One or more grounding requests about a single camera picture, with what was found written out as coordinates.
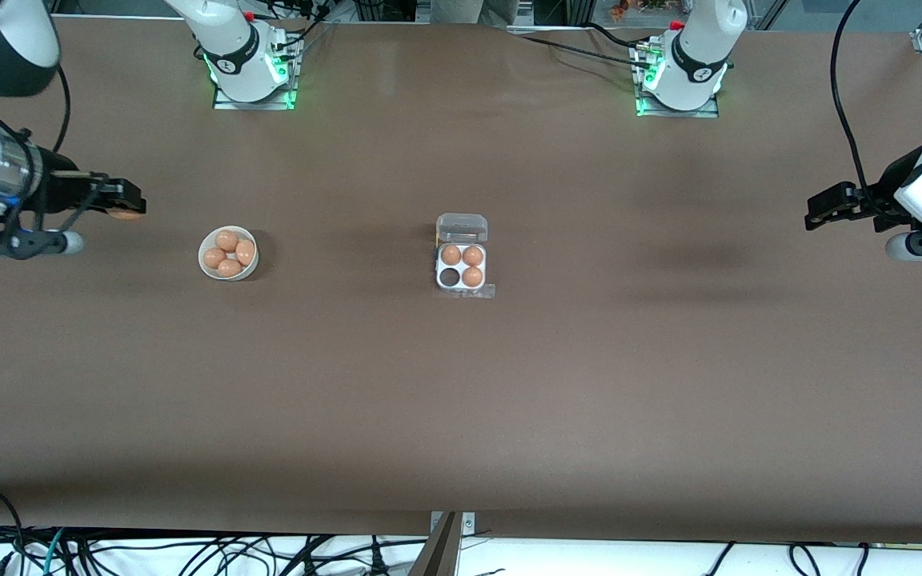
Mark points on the white round bowl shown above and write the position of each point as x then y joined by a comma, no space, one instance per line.
205,270

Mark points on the brown egg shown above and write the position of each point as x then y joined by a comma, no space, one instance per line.
450,255
129,216
246,253
473,256
472,277
214,257
229,268
227,240

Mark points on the person in khaki trousers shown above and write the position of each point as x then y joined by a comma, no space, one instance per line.
469,10

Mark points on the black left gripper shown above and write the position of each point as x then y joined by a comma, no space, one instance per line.
891,181

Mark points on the small metal table bracket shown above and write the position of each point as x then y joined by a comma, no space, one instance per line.
467,524

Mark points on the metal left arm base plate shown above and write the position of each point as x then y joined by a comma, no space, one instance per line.
709,114

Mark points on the clear plastic egg carton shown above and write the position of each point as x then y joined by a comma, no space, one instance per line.
463,228

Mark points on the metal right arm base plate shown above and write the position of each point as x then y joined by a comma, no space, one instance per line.
225,102

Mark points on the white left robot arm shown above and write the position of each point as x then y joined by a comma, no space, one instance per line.
697,48

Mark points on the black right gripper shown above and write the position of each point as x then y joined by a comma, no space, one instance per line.
50,189

